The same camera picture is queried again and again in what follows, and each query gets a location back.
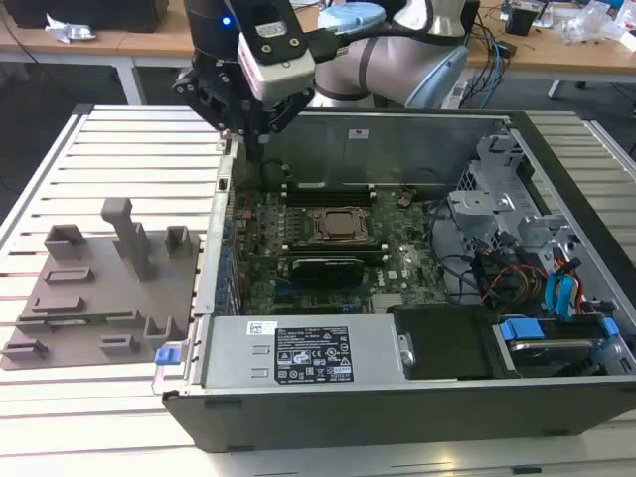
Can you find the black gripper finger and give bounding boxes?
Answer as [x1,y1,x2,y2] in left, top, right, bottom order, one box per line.
[257,90,315,146]
[172,68,262,161]

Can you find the black RAM slot bank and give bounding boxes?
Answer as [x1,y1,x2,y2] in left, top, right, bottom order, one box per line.
[280,181,379,208]

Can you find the wooden desk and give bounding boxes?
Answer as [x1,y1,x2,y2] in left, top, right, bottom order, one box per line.
[466,0,636,98]
[0,0,319,105]

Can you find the CPU with metal top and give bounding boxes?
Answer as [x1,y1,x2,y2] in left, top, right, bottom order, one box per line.
[322,211,362,235]

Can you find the black box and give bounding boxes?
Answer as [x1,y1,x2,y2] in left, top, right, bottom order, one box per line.
[9,0,165,34]

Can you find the CPU socket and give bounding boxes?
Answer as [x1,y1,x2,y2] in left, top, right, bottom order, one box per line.
[303,204,378,245]

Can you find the crumpled silver foil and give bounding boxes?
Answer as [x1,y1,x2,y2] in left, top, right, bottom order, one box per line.
[44,13,98,44]

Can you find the white power strip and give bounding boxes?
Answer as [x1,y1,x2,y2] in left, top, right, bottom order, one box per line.
[441,79,471,109]

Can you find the green motherboard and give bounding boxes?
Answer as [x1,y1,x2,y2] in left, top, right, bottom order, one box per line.
[231,183,448,317]

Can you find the black graphics card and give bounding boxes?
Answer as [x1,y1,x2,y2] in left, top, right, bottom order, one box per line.
[290,255,367,288]

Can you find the metal drive cage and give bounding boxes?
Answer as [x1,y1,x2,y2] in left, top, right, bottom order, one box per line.
[446,133,572,259]

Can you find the grey parts rack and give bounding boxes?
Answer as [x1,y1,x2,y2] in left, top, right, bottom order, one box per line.
[0,197,205,372]

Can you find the black square container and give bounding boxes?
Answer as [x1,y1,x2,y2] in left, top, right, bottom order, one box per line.
[505,4,538,36]

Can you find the silver power supply unit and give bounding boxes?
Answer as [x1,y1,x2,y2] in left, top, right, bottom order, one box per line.
[201,313,398,392]

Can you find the black plastic air shroud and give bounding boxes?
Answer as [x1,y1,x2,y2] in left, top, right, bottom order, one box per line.
[387,305,503,382]

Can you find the clear plastic bags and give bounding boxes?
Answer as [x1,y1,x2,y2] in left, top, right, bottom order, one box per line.
[558,2,628,45]

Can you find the hard disk in blue carrier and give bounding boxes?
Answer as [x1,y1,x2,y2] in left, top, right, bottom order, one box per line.
[491,317,617,379]

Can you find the black open PC case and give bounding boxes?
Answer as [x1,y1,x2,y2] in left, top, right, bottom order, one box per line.
[151,106,636,453]

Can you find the blue cable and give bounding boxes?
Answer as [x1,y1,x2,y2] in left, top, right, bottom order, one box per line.
[489,27,506,109]

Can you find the black wire bundle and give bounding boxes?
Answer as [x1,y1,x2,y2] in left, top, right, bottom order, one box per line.
[427,198,498,304]

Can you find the red and yellow wires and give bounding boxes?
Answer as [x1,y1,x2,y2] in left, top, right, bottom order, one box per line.
[496,265,544,302]

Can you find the blue flat wire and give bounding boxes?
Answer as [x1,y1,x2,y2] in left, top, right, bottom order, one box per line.
[545,271,577,324]

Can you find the orange flat wire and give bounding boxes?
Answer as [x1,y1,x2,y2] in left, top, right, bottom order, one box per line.
[555,256,586,315]

